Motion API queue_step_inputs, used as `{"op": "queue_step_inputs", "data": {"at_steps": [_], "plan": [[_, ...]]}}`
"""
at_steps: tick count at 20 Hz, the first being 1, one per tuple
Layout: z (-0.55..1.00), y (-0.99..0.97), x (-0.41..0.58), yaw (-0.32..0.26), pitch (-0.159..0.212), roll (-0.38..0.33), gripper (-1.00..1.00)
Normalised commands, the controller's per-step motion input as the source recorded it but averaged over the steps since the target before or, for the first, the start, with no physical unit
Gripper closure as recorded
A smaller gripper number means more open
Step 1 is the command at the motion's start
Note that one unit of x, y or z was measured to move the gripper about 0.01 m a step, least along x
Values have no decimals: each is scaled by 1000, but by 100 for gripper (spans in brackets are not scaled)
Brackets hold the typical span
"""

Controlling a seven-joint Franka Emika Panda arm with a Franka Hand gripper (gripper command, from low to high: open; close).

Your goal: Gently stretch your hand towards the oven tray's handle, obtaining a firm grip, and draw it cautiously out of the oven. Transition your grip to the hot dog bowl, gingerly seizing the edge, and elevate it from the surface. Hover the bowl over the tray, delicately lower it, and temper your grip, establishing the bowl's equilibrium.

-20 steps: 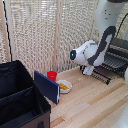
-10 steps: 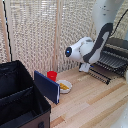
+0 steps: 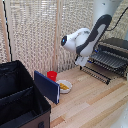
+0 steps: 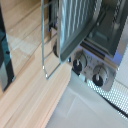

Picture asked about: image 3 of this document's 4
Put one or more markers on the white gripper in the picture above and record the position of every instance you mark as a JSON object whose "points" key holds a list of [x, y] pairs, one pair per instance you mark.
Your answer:
{"points": [[81, 61]]}

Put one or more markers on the white round bowl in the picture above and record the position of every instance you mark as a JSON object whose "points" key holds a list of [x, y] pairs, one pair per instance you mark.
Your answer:
{"points": [[68, 90]]}

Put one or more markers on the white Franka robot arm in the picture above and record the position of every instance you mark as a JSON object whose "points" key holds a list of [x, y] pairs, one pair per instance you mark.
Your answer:
{"points": [[83, 40]]}

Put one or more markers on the black toaster oven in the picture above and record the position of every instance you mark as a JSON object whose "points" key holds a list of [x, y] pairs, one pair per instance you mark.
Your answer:
{"points": [[116, 43]]}

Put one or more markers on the yellow food piece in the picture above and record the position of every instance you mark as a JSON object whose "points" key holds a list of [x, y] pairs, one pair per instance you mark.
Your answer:
{"points": [[64, 85], [67, 87]]}

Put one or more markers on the red plastic cup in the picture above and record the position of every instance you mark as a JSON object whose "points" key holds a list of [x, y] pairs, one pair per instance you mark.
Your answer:
{"points": [[52, 76]]}

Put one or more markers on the dark blue book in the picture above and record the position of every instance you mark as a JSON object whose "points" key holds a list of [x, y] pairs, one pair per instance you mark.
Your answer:
{"points": [[46, 86]]}

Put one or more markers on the beige woven screen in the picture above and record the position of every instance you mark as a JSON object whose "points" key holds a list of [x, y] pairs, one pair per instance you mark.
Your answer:
{"points": [[30, 33]]}

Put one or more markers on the black fabric storage box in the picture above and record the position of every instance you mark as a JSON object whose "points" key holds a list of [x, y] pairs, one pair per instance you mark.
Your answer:
{"points": [[20, 100]]}

